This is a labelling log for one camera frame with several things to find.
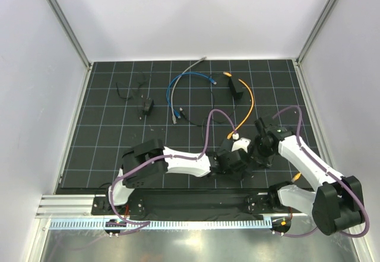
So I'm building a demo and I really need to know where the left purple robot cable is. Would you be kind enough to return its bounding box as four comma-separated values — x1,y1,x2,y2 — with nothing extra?
106,109,240,235

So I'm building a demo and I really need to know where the black cable with plug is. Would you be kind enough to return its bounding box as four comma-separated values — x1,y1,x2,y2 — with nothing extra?
179,74,238,135

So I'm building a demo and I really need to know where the black power adapter block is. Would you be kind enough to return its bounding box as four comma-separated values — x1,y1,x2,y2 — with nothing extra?
228,77,243,100

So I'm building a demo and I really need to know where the gray ethernet cable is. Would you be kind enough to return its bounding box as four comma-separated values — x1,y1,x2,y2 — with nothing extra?
168,55,208,124

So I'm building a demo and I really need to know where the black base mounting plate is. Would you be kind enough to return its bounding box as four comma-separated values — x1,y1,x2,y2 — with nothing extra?
91,188,303,215

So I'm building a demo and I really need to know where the orange ethernet cable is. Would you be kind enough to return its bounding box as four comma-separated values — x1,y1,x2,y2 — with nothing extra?
222,71,302,183

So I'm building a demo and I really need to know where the thin black power cable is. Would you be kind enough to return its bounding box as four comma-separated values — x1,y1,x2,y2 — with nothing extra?
115,71,152,120

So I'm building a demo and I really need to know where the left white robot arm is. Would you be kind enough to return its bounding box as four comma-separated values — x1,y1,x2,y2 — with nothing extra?
104,135,252,214

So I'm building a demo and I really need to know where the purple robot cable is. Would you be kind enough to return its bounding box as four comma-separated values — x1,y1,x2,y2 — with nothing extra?
271,105,371,238
106,109,240,235

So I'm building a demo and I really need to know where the blue ethernet cable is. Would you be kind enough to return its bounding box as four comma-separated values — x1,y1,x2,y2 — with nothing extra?
166,73,217,119

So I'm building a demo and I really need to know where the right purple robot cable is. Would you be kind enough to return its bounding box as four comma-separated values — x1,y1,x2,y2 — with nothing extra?
271,105,371,238

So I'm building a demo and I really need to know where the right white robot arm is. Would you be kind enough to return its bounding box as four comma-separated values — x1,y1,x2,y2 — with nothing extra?
252,118,368,235

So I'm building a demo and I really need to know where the white slotted cable duct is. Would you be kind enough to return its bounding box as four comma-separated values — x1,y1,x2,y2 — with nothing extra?
49,217,272,231

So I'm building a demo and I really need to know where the black grid mat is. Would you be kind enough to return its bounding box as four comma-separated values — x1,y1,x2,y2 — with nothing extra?
57,59,320,194

